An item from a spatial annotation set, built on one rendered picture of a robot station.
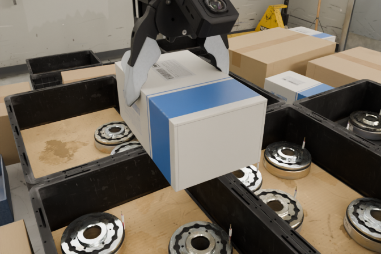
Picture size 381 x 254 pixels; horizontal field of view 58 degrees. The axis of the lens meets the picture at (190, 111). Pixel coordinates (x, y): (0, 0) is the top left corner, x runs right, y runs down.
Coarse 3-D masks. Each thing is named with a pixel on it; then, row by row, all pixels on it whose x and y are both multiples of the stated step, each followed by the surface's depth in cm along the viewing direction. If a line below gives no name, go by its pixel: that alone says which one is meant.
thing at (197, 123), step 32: (160, 64) 49; (192, 64) 49; (160, 96) 40; (192, 96) 40; (224, 96) 40; (256, 96) 40; (160, 128) 38; (192, 128) 36; (224, 128) 38; (256, 128) 41; (160, 160) 41; (192, 160) 38; (224, 160) 40; (256, 160) 43
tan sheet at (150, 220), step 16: (160, 192) 70; (176, 192) 70; (112, 208) 66; (128, 208) 66; (144, 208) 66; (160, 208) 66; (176, 208) 66; (192, 208) 66; (128, 224) 63; (144, 224) 63; (160, 224) 63; (176, 224) 63; (128, 240) 60; (144, 240) 60; (160, 240) 60
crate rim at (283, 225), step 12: (276, 108) 81; (288, 108) 82; (312, 120) 77; (336, 132) 72; (360, 144) 68; (252, 192) 56; (264, 204) 53; (276, 216) 51; (288, 228) 49; (300, 240) 47; (312, 252) 46
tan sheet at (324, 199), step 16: (272, 176) 75; (320, 176) 75; (288, 192) 70; (304, 192) 70; (320, 192) 70; (336, 192) 70; (352, 192) 70; (304, 208) 66; (320, 208) 66; (336, 208) 66; (304, 224) 63; (320, 224) 63; (336, 224) 63; (320, 240) 60; (336, 240) 60; (352, 240) 60
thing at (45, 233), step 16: (112, 160) 63; (128, 160) 64; (64, 176) 59; (80, 176) 60; (224, 176) 59; (32, 192) 56; (240, 192) 56; (256, 208) 53; (48, 224) 50; (272, 224) 50; (48, 240) 47; (288, 240) 47
